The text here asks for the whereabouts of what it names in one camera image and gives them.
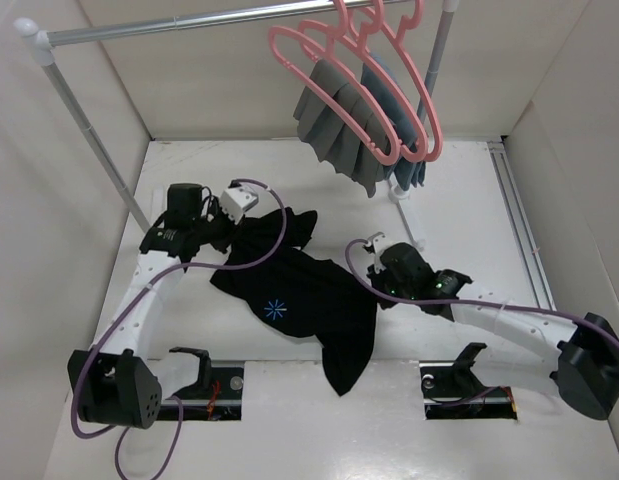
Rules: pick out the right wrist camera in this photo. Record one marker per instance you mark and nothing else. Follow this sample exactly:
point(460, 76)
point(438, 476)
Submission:
point(377, 243)

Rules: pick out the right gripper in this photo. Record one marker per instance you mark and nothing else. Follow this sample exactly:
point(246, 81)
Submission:
point(377, 273)

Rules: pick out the rear pink hanger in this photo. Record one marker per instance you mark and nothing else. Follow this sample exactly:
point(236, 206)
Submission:
point(373, 21)

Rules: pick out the blue t shirt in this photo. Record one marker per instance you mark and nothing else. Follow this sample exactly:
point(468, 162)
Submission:
point(407, 174)

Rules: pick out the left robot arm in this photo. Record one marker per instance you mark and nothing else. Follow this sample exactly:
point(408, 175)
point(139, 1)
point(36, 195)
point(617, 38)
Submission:
point(113, 382)

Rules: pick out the grey t shirt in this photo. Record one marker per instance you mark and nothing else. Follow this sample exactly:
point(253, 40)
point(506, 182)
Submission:
point(333, 142)

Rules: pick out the middle pink hanger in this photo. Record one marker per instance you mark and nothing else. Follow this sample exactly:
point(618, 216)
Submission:
point(318, 42)

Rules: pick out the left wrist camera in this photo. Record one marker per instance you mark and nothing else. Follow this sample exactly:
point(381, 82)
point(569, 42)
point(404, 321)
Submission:
point(235, 201)

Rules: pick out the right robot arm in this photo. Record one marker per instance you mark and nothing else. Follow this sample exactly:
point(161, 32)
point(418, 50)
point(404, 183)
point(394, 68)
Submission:
point(574, 358)

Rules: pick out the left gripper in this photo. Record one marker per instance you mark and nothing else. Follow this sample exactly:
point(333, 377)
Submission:
point(231, 231)

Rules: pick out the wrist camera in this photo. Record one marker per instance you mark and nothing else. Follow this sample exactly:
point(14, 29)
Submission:
point(377, 243)
point(235, 201)

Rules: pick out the aluminium rail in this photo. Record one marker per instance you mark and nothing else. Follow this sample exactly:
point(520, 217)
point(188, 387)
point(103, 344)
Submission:
point(523, 235)

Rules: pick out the black t shirt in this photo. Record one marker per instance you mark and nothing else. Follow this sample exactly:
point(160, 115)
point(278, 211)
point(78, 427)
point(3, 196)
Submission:
point(301, 296)

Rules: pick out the pink hanger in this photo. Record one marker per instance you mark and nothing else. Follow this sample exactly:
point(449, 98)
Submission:
point(373, 21)
point(318, 42)
point(334, 75)

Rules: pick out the front pink hanger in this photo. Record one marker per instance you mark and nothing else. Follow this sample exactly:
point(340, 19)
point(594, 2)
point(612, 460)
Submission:
point(334, 75)

